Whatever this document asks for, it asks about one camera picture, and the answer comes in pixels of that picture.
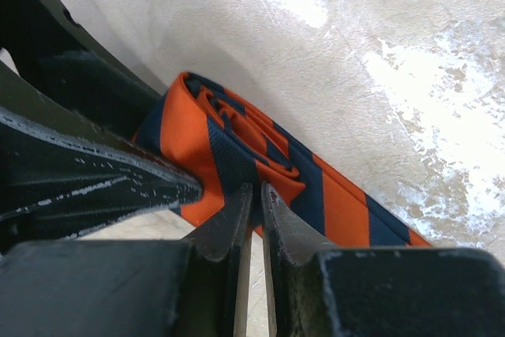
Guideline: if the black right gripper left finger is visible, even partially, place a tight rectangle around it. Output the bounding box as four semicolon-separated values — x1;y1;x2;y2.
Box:
181;183;253;336

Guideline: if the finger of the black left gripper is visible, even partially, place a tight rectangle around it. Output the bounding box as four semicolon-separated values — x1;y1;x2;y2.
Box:
1;66;202;250
1;0;162;138

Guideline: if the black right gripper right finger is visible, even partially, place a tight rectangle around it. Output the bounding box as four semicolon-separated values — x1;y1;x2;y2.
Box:
261;182;337;336

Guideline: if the orange navy striped tie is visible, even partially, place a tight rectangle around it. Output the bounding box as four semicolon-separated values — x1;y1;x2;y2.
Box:
134;73;426;247

